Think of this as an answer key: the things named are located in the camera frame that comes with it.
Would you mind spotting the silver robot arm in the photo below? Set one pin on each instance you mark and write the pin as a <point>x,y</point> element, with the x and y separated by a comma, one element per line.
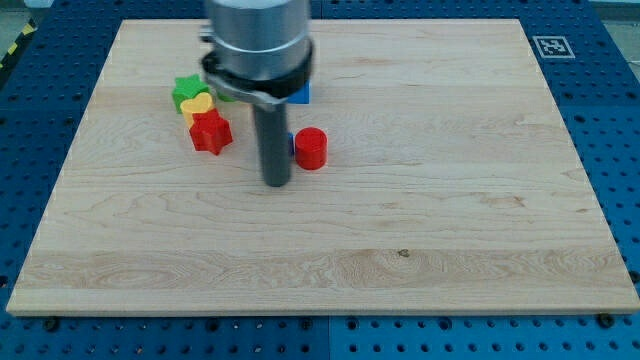
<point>260,39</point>

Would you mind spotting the green block behind arm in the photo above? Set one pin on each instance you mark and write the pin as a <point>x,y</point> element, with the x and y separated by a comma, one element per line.
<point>224,98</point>

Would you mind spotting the blue triangle block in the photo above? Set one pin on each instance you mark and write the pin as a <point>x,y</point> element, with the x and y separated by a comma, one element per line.
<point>291,144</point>

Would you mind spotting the red cylinder block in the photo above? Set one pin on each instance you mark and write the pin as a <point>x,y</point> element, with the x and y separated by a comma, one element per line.
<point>311,148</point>

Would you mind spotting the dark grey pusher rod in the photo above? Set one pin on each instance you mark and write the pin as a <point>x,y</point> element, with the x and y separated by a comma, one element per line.
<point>271,129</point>

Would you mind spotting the blue cube block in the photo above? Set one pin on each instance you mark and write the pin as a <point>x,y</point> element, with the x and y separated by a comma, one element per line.
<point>302,96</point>

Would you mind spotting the red star block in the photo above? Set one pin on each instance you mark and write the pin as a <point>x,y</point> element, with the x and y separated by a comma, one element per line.
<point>210,132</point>

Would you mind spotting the wooden board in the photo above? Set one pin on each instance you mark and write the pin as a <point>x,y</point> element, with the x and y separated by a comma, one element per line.
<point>452,187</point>

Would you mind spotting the yellow heart block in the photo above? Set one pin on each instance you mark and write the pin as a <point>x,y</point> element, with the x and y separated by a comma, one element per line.
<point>201,103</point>

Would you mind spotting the green star block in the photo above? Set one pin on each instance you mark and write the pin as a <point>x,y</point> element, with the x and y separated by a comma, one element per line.
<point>187,88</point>

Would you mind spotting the white fiducial marker tag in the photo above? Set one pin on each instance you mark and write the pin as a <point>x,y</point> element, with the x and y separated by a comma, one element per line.
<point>553,47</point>

